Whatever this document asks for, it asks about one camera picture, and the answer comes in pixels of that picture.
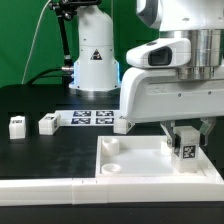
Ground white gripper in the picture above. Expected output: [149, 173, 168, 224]
[120, 66, 224, 156]

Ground white square tabletop part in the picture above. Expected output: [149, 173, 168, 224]
[95, 136, 216, 177]

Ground white L-shaped fence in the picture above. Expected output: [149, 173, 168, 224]
[0, 170, 224, 206]

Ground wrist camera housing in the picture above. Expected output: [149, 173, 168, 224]
[126, 38, 191, 69]

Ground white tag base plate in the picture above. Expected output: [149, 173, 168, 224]
[56, 110, 119, 126]

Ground black cables at base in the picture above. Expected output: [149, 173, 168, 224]
[26, 65, 75, 86]

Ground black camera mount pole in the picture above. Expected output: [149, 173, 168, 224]
[48, 0, 102, 66]

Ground white cable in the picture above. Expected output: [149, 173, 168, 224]
[21, 0, 54, 85]

